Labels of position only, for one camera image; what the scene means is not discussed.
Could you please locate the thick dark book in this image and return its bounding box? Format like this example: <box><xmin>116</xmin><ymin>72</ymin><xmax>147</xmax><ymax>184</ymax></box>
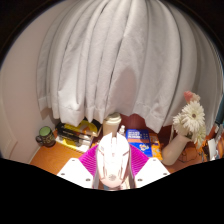
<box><xmin>56</xmin><ymin>132</ymin><xmax>93</xmax><ymax>148</ymax></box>

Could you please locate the clear spray bottle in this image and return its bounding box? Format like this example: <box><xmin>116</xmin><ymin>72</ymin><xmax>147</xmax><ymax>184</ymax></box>
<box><xmin>117</xmin><ymin>124</ymin><xmax>127</xmax><ymax>138</ymax></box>

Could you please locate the yellow and black book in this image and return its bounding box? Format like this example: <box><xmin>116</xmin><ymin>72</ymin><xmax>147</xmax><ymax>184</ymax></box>
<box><xmin>61</xmin><ymin>119</ymin><xmax>103</xmax><ymax>138</ymax></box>

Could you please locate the blue book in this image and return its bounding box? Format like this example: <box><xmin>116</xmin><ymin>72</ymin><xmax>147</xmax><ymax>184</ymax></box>
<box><xmin>125</xmin><ymin>128</ymin><xmax>154</xmax><ymax>158</ymax></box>

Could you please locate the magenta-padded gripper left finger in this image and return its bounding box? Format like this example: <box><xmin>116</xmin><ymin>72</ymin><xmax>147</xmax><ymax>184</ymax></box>
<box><xmin>56</xmin><ymin>144</ymin><xmax>101</xmax><ymax>190</ymax></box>

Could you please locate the white daisy flower bouquet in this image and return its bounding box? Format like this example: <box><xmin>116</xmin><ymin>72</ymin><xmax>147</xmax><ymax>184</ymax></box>
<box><xmin>172</xmin><ymin>90</ymin><xmax>208</xmax><ymax>146</ymax></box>

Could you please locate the white pleated curtain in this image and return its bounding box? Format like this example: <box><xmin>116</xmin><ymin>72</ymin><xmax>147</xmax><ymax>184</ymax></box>
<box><xmin>35</xmin><ymin>0</ymin><xmax>218</xmax><ymax>134</ymax></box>

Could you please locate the thin dark book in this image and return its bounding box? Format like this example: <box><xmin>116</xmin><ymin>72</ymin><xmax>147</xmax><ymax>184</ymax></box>
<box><xmin>56</xmin><ymin>127</ymin><xmax>94</xmax><ymax>143</ymax></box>

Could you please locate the white box device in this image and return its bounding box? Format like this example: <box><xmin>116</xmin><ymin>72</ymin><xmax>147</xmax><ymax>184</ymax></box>
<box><xmin>206</xmin><ymin>138</ymin><xmax>218</xmax><ymax>161</ymax></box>

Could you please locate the white ceramic vase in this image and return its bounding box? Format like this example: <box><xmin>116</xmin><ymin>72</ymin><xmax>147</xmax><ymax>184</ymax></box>
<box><xmin>161</xmin><ymin>133</ymin><xmax>193</xmax><ymax>167</ymax></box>

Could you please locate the pink computer mouse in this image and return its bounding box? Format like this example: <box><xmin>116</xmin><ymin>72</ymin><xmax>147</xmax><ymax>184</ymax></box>
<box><xmin>95</xmin><ymin>132</ymin><xmax>132</xmax><ymax>191</ymax></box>

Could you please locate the orange book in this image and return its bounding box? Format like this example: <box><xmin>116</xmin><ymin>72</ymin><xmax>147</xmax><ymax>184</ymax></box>
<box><xmin>148</xmin><ymin>133</ymin><xmax>164</xmax><ymax>162</ymax></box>

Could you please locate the white and yellow book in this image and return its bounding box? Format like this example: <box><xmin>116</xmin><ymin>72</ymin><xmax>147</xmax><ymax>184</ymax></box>
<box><xmin>54</xmin><ymin>135</ymin><xmax>93</xmax><ymax>154</ymax></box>

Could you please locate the beige tumbler cup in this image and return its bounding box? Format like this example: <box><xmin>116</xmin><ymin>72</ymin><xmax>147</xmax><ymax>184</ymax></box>
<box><xmin>102</xmin><ymin>112</ymin><xmax>123</xmax><ymax>137</ymax></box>

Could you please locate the dark mug with green inside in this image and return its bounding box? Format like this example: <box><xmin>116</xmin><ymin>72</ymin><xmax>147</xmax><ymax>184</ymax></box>
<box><xmin>35</xmin><ymin>125</ymin><xmax>57</xmax><ymax>148</ymax></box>

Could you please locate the black cable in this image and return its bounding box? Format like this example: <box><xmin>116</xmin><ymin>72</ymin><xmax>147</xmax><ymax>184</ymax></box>
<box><xmin>181</xmin><ymin>148</ymin><xmax>203</xmax><ymax>164</ymax></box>

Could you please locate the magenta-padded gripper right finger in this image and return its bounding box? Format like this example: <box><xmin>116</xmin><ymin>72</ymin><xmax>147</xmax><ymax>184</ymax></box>
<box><xmin>127</xmin><ymin>144</ymin><xmax>171</xmax><ymax>189</ymax></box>

